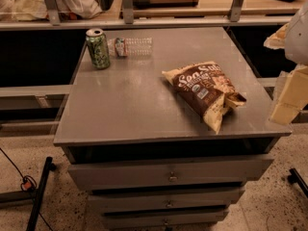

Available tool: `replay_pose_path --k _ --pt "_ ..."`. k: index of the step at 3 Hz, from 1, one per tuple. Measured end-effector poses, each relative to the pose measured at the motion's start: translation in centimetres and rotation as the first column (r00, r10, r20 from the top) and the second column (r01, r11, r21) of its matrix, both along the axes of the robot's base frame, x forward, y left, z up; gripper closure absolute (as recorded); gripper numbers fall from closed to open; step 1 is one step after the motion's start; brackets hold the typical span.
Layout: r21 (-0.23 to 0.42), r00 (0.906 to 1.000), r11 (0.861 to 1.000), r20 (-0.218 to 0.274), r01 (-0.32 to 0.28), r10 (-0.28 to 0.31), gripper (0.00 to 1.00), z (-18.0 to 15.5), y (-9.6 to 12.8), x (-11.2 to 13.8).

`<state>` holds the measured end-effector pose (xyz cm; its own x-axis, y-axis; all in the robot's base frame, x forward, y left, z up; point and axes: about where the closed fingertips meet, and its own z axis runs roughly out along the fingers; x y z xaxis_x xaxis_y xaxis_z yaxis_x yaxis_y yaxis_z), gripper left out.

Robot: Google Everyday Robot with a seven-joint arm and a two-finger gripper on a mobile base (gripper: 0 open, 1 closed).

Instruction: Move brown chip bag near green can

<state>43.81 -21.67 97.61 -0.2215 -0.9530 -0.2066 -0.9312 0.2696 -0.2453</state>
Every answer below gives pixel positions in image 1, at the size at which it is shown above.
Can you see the top grey drawer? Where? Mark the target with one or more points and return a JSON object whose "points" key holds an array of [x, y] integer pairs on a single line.
{"points": [[169, 172]]}

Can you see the middle grey drawer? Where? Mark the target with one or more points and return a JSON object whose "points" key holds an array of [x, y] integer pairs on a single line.
{"points": [[165, 200]]}

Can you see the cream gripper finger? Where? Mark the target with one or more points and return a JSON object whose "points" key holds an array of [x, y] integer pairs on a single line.
{"points": [[277, 39], [290, 95]]}

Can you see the white cloth pile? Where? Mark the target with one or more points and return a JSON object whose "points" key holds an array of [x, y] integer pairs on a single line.
{"points": [[29, 10]]}

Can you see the grey metal bracket middle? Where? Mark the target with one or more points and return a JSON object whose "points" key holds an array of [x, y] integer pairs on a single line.
{"points": [[128, 11]]}

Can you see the grey metal bracket left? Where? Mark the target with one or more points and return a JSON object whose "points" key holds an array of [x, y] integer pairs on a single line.
{"points": [[52, 11]]}

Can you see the grey horizontal rail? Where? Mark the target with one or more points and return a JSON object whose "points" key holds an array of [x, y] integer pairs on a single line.
{"points": [[188, 22]]}

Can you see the black stand leg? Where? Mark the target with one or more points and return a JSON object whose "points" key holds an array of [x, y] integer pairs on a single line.
{"points": [[294, 177], [34, 195]]}

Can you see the grey metal bracket right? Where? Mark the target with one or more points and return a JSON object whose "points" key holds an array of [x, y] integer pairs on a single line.
{"points": [[235, 10]]}

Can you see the black stand leg right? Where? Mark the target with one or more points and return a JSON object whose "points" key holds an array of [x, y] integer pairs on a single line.
{"points": [[294, 177]]}

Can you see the clear plastic water bottle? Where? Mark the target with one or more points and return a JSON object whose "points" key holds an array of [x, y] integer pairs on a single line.
{"points": [[130, 47]]}

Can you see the grey metal bracket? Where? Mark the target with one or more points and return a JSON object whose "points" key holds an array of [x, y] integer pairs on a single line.
{"points": [[235, 10], [128, 11], [52, 11]]}

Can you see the black stand leg left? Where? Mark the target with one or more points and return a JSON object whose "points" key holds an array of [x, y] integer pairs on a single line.
{"points": [[34, 195]]}

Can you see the grey drawer cabinet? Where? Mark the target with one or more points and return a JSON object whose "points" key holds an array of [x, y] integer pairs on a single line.
{"points": [[129, 112]]}

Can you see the green soda can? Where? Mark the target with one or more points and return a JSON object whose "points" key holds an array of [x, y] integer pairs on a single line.
{"points": [[98, 48]]}

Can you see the bottom grey drawer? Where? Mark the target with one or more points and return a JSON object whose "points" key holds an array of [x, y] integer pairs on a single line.
{"points": [[164, 218]]}

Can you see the grey drawer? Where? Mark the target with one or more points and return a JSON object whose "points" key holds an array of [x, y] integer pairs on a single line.
{"points": [[169, 172], [165, 200], [164, 218]]}

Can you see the brown sea salt chip bag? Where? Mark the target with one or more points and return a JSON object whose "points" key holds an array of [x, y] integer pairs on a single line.
{"points": [[207, 90]]}

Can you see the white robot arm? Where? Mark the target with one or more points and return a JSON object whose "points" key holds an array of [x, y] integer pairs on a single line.
{"points": [[296, 40]]}

